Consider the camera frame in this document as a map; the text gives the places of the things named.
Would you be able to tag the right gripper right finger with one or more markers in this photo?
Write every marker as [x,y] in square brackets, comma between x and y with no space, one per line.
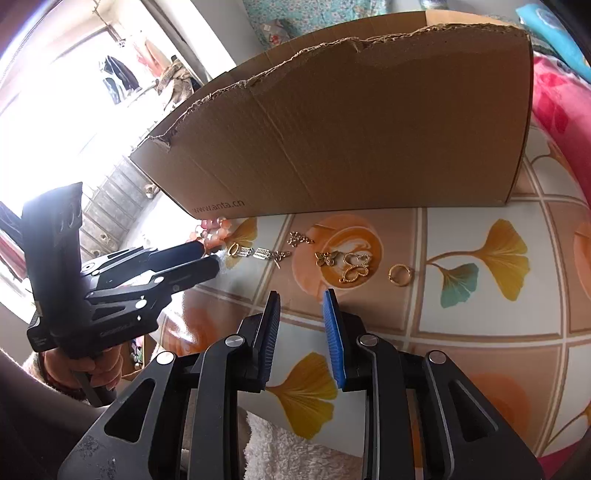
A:
[422,413]

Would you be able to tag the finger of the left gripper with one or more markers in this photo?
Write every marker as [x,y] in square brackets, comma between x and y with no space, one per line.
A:
[140,259]
[157,291]

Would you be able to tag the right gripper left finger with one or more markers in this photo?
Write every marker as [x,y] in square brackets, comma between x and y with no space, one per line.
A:
[179,417]

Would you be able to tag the small gold flower charm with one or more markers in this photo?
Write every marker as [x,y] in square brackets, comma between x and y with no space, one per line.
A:
[296,238]

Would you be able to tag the gold heart pendant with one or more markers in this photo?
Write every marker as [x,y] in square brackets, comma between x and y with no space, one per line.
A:
[356,266]

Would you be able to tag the gold butterfly charm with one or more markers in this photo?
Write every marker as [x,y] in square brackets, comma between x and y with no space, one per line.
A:
[327,258]

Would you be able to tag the left hand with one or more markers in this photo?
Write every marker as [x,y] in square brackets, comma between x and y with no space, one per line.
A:
[104,370]

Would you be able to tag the metal balcony railing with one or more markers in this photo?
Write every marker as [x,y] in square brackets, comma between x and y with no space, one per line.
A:
[111,203]

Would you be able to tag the tiled pattern tablecloth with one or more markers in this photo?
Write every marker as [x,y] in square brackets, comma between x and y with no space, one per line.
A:
[504,292]

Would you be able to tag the brown cardboard box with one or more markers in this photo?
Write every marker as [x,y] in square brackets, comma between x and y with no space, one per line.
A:
[417,109]

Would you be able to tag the pink floral blanket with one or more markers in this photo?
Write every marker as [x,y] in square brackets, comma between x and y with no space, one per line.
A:
[561,104]

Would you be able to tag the blue cartoon pillow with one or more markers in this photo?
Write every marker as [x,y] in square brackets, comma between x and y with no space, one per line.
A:
[545,24]

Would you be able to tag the teal floral wall cloth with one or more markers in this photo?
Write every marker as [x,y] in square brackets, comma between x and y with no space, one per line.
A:
[305,16]

